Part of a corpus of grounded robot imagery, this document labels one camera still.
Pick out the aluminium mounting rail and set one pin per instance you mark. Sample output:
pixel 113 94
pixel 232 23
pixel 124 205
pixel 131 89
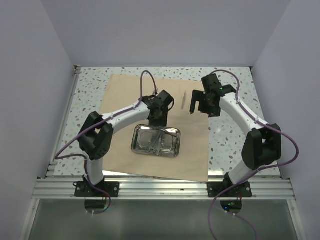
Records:
pixel 129 187

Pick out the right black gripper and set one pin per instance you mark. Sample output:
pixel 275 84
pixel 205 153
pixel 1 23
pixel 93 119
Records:
pixel 213 112

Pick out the beige cloth wrap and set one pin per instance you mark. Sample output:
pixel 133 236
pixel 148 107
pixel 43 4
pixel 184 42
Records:
pixel 192 162

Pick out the steel instrument tray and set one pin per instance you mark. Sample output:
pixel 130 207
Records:
pixel 156 141

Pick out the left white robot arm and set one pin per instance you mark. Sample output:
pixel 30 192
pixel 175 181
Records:
pixel 95 136

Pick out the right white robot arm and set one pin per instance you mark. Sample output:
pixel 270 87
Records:
pixel 262 144

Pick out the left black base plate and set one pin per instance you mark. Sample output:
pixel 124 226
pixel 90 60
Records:
pixel 84 189

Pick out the steel tweezers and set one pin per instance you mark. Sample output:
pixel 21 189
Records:
pixel 184 100

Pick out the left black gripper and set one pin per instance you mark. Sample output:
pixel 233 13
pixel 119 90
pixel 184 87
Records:
pixel 162 122

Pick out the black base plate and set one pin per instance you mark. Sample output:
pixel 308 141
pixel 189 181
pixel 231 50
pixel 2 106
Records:
pixel 84 189
pixel 215 188

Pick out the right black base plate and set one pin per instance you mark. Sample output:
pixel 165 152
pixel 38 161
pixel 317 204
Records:
pixel 215 188

